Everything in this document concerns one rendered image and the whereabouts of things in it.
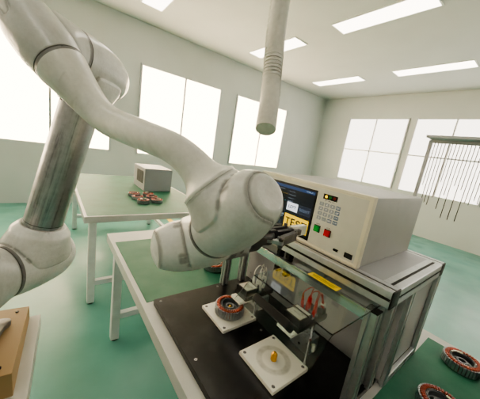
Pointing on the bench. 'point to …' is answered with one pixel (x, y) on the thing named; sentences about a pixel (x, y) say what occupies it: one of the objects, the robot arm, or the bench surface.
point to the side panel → (409, 329)
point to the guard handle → (274, 313)
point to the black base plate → (214, 387)
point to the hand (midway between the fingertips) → (296, 229)
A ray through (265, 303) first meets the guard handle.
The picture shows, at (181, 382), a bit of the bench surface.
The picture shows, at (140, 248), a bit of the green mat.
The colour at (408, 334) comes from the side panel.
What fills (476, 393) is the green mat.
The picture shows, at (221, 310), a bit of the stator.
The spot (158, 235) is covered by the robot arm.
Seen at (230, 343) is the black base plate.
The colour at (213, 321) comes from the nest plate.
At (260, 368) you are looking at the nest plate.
